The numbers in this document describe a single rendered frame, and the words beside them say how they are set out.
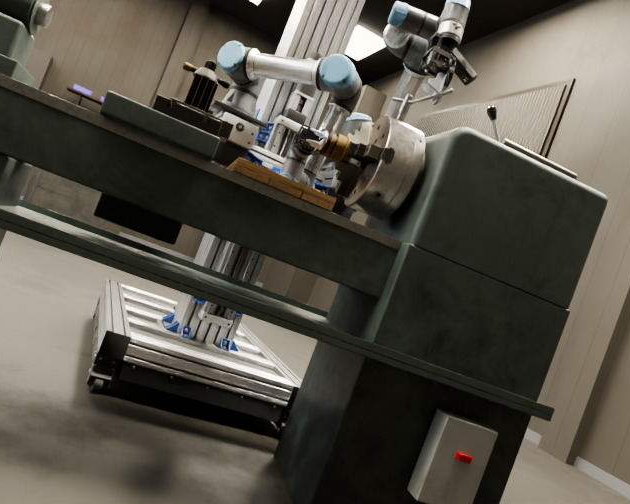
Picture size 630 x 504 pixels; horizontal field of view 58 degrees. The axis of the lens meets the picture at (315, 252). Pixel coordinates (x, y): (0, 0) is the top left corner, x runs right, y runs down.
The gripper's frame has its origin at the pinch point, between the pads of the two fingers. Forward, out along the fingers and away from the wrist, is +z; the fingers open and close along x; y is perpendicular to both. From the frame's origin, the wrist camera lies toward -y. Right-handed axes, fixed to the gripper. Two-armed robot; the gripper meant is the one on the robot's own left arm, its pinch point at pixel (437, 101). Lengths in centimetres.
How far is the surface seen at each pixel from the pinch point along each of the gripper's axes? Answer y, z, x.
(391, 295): -7, 57, -10
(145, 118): 74, 38, -5
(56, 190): 206, -67, -690
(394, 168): 3.9, 20.9, -8.8
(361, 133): 12.1, 6.8, -24.8
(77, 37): 309, -374, -883
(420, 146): -2.2, 10.9, -8.5
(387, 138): 8.6, 12.9, -8.9
